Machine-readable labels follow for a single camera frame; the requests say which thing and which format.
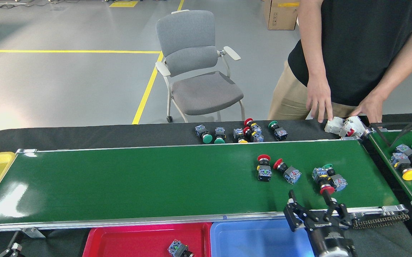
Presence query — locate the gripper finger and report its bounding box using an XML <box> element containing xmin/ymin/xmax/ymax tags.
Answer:
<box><xmin>0</xmin><ymin>231</ymin><xmax>23</xmax><ymax>257</ymax></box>

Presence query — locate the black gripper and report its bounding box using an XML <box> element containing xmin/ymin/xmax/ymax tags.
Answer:
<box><xmin>283</xmin><ymin>190</ymin><xmax>355</xmax><ymax>254</ymax></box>

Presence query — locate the small green push button switch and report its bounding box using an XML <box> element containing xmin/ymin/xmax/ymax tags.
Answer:
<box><xmin>322</xmin><ymin>163</ymin><xmax>348</xmax><ymax>192</ymax></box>
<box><xmin>268</xmin><ymin>120</ymin><xmax>288</xmax><ymax>141</ymax></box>

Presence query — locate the red and yellow button switch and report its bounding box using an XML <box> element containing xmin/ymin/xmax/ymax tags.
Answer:
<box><xmin>312</xmin><ymin>167</ymin><xmax>335</xmax><ymax>196</ymax></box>
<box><xmin>243</xmin><ymin>126</ymin><xmax>264</xmax><ymax>143</ymax></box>

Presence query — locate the white circuit breaker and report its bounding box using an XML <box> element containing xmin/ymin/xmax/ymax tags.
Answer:
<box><xmin>325</xmin><ymin>116</ymin><xmax>346</xmax><ymax>135</ymax></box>
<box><xmin>339</xmin><ymin>116</ymin><xmax>367</xmax><ymax>138</ymax></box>

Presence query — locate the blue plastic tray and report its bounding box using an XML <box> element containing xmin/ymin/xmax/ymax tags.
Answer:
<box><xmin>210</xmin><ymin>218</ymin><xmax>315</xmax><ymax>257</ymax></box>

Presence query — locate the red plastic tray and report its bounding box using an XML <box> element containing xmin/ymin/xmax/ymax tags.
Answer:
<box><xmin>82</xmin><ymin>222</ymin><xmax>212</xmax><ymax>257</ymax></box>

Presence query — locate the wide green conveyor belt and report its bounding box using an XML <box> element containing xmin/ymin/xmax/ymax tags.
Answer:
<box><xmin>0</xmin><ymin>136</ymin><xmax>409</xmax><ymax>239</ymax></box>

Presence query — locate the person's right hand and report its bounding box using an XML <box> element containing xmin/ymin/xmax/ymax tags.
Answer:
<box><xmin>306</xmin><ymin>77</ymin><xmax>334</xmax><ymax>124</ymax></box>

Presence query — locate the person's left hand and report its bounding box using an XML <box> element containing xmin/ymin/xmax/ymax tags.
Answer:
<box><xmin>349</xmin><ymin>92</ymin><xmax>387</xmax><ymax>124</ymax></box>

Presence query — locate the person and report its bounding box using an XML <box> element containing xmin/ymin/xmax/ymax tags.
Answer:
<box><xmin>267</xmin><ymin>0</ymin><xmax>412</xmax><ymax>124</ymax></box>

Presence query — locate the brown cardboard box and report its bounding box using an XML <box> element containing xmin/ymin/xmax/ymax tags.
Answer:
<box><xmin>263</xmin><ymin>0</ymin><xmax>300</xmax><ymax>31</ymax></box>

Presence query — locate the grey office chair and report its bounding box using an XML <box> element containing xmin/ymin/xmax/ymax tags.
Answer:
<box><xmin>155</xmin><ymin>10</ymin><xmax>246</xmax><ymax>124</ymax></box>

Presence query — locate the conveyor drive chain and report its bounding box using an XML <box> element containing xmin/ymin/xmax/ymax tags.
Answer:
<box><xmin>352</xmin><ymin>213</ymin><xmax>410</xmax><ymax>229</ymax></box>

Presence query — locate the black cable bundle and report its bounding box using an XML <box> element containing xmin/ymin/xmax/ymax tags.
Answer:
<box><xmin>370</xmin><ymin>114</ymin><xmax>412</xmax><ymax>147</ymax></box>

